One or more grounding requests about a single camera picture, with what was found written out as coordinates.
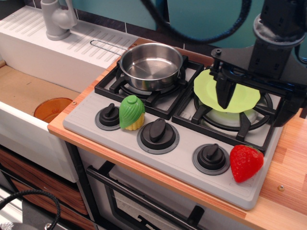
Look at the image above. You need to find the black right burner grate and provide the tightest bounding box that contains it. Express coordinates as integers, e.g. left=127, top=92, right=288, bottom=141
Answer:
left=172, top=81, right=282, bottom=156

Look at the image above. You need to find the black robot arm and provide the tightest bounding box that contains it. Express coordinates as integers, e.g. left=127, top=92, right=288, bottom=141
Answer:
left=211, top=0, right=307, bottom=127

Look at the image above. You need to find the black oven door handle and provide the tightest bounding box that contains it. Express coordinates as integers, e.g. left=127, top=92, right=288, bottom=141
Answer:
left=86, top=161, right=204, bottom=230

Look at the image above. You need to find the orange plastic sink drain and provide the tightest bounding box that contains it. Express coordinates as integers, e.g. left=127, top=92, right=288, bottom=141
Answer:
left=34, top=97, right=72, bottom=123

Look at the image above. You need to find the black left burner grate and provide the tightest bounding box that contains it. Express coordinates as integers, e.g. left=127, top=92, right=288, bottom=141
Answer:
left=94, top=55, right=205, bottom=120

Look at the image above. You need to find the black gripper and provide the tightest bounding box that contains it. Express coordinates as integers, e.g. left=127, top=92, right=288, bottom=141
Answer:
left=211, top=45, right=307, bottom=127

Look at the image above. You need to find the black middle stove knob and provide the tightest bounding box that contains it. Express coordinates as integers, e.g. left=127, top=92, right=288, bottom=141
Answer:
left=137, top=118, right=180, bottom=155

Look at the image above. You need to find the grey toy faucet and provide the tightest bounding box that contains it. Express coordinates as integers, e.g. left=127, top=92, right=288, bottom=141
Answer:
left=41, top=0, right=78, bottom=41

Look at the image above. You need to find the light green plastic plate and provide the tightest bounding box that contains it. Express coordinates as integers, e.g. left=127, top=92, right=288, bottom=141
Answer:
left=194, top=69, right=260, bottom=113

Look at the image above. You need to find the white toy sink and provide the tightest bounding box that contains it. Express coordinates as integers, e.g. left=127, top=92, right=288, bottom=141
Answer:
left=0, top=6, right=137, bottom=183

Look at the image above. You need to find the black braided cable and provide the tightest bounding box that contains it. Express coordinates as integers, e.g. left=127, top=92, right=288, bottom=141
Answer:
left=0, top=189, right=61, bottom=230

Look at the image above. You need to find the grey toy stove top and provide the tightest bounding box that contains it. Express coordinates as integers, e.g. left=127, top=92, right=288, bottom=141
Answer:
left=63, top=90, right=274, bottom=209

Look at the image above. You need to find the stainless steel pot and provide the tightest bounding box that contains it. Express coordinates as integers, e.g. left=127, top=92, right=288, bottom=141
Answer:
left=90, top=39, right=183, bottom=92

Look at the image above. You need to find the wood grain drawer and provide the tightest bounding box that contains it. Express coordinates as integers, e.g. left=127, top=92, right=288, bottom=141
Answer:
left=0, top=146, right=95, bottom=230

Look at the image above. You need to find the black left stove knob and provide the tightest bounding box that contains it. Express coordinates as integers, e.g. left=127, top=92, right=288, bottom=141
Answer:
left=95, top=103, right=120, bottom=131

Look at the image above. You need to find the black burner grate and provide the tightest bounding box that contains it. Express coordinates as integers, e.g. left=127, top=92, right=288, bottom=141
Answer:
left=94, top=55, right=205, bottom=120
left=172, top=81, right=282, bottom=156

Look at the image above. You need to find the red toy strawberry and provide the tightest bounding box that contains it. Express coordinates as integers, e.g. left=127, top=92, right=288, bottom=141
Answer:
left=230, top=145, right=264, bottom=183

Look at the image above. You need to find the black stove knob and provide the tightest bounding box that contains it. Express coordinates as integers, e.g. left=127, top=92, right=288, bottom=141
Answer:
left=192, top=144, right=230, bottom=176
left=95, top=103, right=120, bottom=131
left=137, top=118, right=180, bottom=155

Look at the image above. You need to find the green yellow toy corncob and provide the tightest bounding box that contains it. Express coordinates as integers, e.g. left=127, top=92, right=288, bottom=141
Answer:
left=119, top=95, right=145, bottom=131

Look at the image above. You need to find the black right stove knob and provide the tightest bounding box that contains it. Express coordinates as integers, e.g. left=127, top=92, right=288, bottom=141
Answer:
left=192, top=144, right=230, bottom=176

